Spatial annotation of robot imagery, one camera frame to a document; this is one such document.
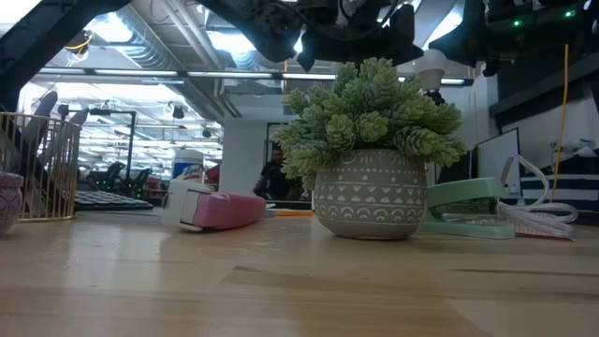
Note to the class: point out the purple patterned jar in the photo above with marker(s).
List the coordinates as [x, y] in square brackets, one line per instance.
[8, 206]

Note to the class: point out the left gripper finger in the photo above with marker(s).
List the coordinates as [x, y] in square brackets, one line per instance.
[406, 37]

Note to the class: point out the white board panel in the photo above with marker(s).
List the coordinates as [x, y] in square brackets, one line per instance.
[498, 159]

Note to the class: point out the dark pen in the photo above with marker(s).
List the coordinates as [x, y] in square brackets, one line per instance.
[77, 119]
[44, 117]

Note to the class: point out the mint green stapler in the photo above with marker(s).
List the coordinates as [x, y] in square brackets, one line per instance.
[463, 192]

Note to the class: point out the green plant in grey pot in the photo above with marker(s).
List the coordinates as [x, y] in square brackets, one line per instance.
[369, 196]

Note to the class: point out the background black robot arm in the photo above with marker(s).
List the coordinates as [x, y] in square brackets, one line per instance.
[117, 178]

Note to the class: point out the person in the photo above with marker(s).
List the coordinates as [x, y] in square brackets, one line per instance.
[276, 178]

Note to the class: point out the orange flat strip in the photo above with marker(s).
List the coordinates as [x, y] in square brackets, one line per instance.
[292, 213]

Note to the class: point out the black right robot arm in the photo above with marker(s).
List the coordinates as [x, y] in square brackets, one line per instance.
[552, 28]

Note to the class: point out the black calculator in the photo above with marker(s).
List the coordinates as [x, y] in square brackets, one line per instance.
[107, 201]

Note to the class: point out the white lightbulb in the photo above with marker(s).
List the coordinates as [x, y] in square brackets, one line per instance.
[430, 68]

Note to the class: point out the black white striped box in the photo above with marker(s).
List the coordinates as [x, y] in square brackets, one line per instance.
[580, 187]

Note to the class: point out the long ceiling light bar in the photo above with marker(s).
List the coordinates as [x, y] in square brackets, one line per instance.
[187, 74]

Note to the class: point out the black stand frame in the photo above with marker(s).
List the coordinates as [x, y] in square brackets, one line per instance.
[132, 140]

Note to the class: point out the Lysol wipes canister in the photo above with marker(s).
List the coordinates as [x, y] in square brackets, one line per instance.
[188, 164]

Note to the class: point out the pink white handheld device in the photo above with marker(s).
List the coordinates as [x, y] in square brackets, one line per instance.
[224, 210]

